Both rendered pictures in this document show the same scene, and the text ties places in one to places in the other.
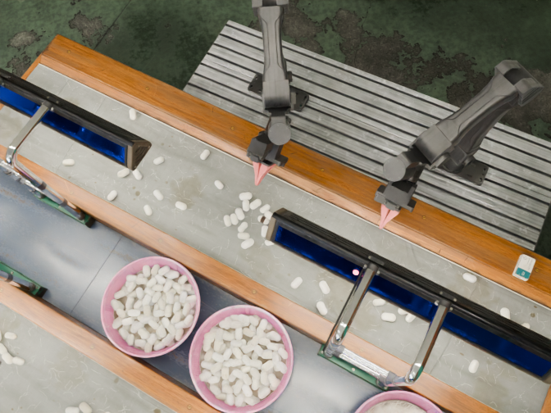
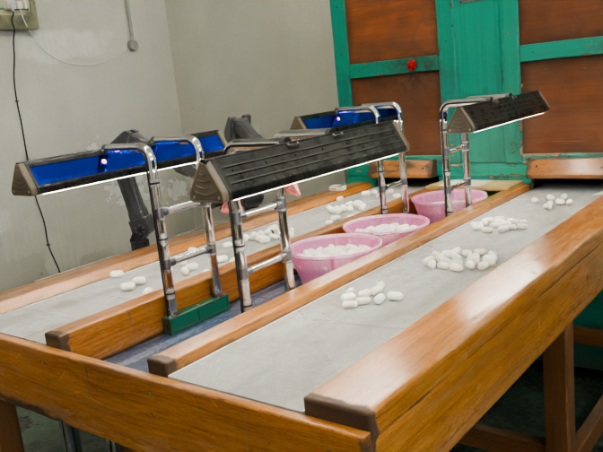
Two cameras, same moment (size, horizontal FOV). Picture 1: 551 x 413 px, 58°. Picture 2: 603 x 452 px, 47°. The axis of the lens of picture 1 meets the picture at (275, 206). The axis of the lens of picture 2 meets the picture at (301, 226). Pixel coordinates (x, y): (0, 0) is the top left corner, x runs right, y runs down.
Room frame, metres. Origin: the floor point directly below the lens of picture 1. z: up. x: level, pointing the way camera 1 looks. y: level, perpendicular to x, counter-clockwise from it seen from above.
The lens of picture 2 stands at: (0.30, 2.26, 1.22)
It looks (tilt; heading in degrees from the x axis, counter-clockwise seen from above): 12 degrees down; 272
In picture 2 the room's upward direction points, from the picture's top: 6 degrees counter-clockwise
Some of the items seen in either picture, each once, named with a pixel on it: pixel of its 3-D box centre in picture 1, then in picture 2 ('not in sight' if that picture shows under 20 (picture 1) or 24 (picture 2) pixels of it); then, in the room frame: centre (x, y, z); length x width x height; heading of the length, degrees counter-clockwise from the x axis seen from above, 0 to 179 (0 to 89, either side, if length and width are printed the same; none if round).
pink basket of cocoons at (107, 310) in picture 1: (155, 307); (335, 261); (0.27, 0.37, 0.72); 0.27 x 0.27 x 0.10
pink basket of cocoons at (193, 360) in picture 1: (243, 358); (387, 238); (0.10, 0.15, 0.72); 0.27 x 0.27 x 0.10
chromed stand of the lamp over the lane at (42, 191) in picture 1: (47, 157); (163, 230); (0.68, 0.59, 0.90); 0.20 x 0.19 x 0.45; 53
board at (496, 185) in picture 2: not in sight; (474, 185); (-0.30, -0.38, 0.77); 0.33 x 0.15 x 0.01; 143
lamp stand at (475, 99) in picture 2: not in sight; (480, 168); (-0.22, 0.05, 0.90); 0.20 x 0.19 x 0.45; 53
